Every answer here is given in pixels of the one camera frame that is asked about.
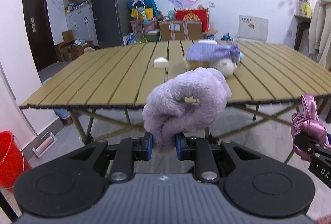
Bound dark brown door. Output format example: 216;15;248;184
22;0;56;73

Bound taped cardboard box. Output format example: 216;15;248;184
158;20;203;41

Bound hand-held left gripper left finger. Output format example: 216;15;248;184
68;133;155;183

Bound red plastic bucket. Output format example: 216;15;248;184
0;131;32;193

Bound white and yellow plush toy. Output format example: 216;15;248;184
183;57;238;77

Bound blue gift bag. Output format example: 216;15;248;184
128;0;159;19

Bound flat cardboard carton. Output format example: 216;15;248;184
62;30;74;45

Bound purple striped cloth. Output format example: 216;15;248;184
186;42;241;63

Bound dark wooden side table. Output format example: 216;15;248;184
294;15;312;51

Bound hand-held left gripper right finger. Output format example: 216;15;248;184
174;133;261;184

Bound open cardboard box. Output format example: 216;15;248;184
58;40;94;62

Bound tan slatted folding table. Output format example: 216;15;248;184
19;40;331;165

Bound dark grey refrigerator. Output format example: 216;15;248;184
87;0;136;49

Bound red gift box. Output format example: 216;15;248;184
175;8;210;32

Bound mauve fluffy headband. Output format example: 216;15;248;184
142;67;232;154

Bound white wall panel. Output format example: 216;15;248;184
238;15;269;42

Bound pink storage basket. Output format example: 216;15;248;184
129;18;159;34

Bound white foam block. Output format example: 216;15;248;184
153;57;168;69

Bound cream hooded jacket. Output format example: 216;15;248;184
308;0;331;71

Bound white lower cabinets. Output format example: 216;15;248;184
65;4;99;49

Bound pink satin headband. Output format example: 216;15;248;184
292;94;331;162

